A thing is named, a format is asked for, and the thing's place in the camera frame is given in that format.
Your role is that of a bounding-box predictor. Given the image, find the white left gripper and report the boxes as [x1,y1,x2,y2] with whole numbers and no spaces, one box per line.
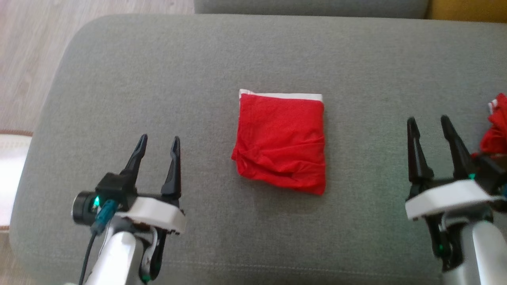
[115,134,187,282]

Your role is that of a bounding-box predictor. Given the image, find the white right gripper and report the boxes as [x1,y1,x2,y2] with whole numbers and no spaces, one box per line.
[405,115,502,272]

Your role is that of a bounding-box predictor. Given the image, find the red white striped garment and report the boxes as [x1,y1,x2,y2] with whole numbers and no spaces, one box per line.
[231,89,327,196]

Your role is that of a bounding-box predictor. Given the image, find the crumpled red garment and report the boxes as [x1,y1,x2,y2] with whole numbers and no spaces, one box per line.
[471,93,507,159]

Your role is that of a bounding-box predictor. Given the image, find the grey fabric sofa seat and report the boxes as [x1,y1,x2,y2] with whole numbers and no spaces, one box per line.
[9,14,507,285]

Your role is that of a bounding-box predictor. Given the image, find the white rug brown edge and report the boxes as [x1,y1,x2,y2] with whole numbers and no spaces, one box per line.
[0,130,34,232]

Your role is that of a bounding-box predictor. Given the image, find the yellow cushion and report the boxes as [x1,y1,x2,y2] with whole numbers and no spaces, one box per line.
[426,0,507,23]

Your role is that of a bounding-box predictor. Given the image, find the grey sofa back cushion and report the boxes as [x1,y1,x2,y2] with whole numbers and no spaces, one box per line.
[194,0,431,19]

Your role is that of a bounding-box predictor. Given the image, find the left camera cable teal plug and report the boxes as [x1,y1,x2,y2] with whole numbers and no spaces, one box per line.
[78,199,119,285]

